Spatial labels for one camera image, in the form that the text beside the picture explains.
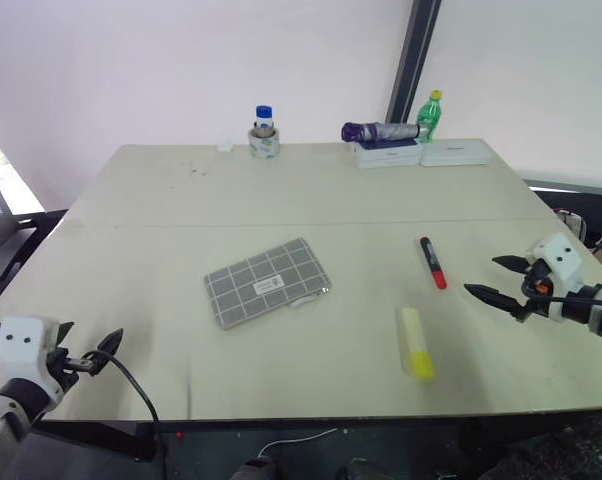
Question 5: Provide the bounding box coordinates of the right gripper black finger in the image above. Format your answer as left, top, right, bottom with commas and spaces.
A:
491, 254, 533, 274
463, 282, 527, 322

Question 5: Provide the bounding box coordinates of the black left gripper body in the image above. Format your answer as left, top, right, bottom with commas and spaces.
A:
45, 346, 100, 394

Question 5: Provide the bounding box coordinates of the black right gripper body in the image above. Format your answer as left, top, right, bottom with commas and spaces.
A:
522, 258, 555, 321

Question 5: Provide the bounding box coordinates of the grey checked pouch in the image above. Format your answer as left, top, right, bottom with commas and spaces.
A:
203, 237, 333, 332

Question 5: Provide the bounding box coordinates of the black and red marker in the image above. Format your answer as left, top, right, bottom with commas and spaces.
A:
418, 236, 449, 291

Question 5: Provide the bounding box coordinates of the yellow highlighter pen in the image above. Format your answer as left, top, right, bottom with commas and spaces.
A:
395, 306, 437, 382

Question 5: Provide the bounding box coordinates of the black chair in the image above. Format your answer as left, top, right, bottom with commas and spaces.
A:
0, 211, 53, 301

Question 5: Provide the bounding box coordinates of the flat white box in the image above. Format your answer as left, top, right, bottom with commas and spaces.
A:
420, 139, 493, 168

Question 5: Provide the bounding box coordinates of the white box with blue lid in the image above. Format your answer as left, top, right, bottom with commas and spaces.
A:
352, 137, 424, 170

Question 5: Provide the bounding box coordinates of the green bottle with yellow cap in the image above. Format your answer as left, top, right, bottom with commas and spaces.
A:
416, 89, 444, 145

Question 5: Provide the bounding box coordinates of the purple and grey folded umbrella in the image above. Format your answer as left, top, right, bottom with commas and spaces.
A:
340, 120, 423, 144

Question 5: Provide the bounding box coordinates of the dark rounded shape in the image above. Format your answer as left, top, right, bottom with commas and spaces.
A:
229, 454, 278, 480

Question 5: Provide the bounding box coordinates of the white printed tape roll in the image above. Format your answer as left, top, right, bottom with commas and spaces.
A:
247, 126, 282, 160

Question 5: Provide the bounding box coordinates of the blue capped clear bottle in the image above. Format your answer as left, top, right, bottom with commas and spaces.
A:
253, 104, 275, 139

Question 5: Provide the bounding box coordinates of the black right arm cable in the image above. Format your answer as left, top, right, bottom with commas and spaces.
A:
528, 292, 602, 382

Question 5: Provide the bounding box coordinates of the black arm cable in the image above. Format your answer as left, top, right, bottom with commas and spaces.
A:
528, 292, 602, 382
82, 349, 163, 454

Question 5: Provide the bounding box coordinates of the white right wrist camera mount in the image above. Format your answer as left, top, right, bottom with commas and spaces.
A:
524, 231, 586, 322

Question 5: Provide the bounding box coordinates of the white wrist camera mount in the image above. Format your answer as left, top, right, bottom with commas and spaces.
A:
524, 231, 586, 322
0, 315, 65, 407

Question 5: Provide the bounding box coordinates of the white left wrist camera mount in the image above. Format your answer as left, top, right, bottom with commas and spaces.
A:
0, 315, 65, 407

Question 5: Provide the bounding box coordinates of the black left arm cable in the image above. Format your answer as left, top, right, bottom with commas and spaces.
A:
82, 349, 163, 454

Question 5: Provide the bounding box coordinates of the black table frame bar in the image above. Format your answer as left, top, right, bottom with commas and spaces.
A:
29, 421, 158, 463

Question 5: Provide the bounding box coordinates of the thin white cable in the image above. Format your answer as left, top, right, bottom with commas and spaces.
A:
257, 426, 341, 457

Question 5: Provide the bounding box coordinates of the dark window frame post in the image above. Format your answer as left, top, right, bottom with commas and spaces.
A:
384, 0, 443, 126

